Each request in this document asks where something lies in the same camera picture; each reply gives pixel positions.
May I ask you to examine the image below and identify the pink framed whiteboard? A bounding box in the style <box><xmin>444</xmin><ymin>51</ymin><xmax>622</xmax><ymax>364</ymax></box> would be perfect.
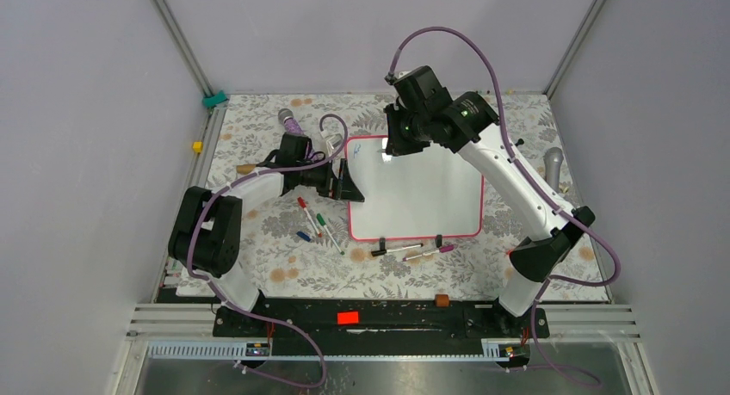
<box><xmin>345</xmin><ymin>135</ymin><xmax>484</xmax><ymax>241</ymax></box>

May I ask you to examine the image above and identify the green capped marker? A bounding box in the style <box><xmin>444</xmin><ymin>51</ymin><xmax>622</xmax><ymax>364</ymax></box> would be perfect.
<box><xmin>316</xmin><ymin>213</ymin><xmax>344</xmax><ymax>256</ymax></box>

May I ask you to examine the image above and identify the silver toy microphone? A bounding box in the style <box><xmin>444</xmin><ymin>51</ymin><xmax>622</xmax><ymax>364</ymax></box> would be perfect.
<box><xmin>543</xmin><ymin>147</ymin><xmax>564</xmax><ymax>190</ymax></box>

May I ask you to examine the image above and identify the red tape label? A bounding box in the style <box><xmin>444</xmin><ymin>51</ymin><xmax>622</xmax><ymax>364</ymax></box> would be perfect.
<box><xmin>336</xmin><ymin>311</ymin><xmax>360</xmax><ymax>325</ymax></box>

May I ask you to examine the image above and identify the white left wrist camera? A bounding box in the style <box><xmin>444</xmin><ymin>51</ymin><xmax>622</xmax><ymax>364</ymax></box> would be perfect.
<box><xmin>320</xmin><ymin>131</ymin><xmax>343</xmax><ymax>157</ymax></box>

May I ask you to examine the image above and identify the brown small block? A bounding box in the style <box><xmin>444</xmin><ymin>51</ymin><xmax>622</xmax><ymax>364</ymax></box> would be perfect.
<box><xmin>434</xmin><ymin>293</ymin><xmax>450</xmax><ymax>307</ymax></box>

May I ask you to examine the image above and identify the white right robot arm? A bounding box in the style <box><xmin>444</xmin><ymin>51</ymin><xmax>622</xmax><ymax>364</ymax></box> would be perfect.
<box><xmin>384</xmin><ymin>65</ymin><xmax>596</xmax><ymax>336</ymax></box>

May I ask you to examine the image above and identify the black capped marker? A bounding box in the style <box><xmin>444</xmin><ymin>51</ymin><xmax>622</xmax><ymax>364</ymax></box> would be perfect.
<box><xmin>370</xmin><ymin>243</ymin><xmax>424</xmax><ymax>257</ymax></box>

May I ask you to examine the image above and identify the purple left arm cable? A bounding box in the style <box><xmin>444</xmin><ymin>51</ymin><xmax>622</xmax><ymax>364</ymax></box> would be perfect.
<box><xmin>185</xmin><ymin>114</ymin><xmax>350</xmax><ymax>391</ymax></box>

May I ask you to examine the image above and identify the green corner clamp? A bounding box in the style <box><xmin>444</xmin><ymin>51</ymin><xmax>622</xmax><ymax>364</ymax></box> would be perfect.
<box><xmin>201</xmin><ymin>90</ymin><xmax>228</xmax><ymax>109</ymax></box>

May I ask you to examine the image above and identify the red capped marker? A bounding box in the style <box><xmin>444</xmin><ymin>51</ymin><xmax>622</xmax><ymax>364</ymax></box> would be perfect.
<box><xmin>297</xmin><ymin>197</ymin><xmax>323</xmax><ymax>238</ymax></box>

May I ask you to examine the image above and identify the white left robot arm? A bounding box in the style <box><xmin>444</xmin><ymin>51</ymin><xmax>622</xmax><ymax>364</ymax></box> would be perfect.
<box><xmin>168</xmin><ymin>133</ymin><xmax>365</xmax><ymax>336</ymax></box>

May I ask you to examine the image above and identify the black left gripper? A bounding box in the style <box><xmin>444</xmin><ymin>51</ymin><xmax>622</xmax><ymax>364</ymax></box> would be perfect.
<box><xmin>296</xmin><ymin>157</ymin><xmax>363</xmax><ymax>201</ymax></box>

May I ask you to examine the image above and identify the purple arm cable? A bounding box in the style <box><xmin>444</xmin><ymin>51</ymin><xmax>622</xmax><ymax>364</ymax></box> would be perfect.
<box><xmin>185</xmin><ymin>114</ymin><xmax>350</xmax><ymax>391</ymax></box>
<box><xmin>387</xmin><ymin>27</ymin><xmax>622</xmax><ymax>391</ymax></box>

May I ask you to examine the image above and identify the blue marker cap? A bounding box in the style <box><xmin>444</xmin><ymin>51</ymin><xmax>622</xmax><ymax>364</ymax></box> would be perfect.
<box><xmin>296</xmin><ymin>231</ymin><xmax>312</xmax><ymax>243</ymax></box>

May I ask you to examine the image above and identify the purple glitter microphone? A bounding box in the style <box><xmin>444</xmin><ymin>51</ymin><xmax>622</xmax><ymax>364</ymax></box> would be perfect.
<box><xmin>277</xmin><ymin>108</ymin><xmax>305</xmax><ymax>135</ymax></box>

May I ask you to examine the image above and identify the purple capped marker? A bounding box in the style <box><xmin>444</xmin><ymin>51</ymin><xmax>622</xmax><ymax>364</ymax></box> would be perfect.
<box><xmin>402</xmin><ymin>244</ymin><xmax>455</xmax><ymax>262</ymax></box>

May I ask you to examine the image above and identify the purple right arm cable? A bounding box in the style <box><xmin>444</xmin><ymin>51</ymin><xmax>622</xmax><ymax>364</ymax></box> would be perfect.
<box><xmin>387</xmin><ymin>27</ymin><xmax>622</xmax><ymax>391</ymax></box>

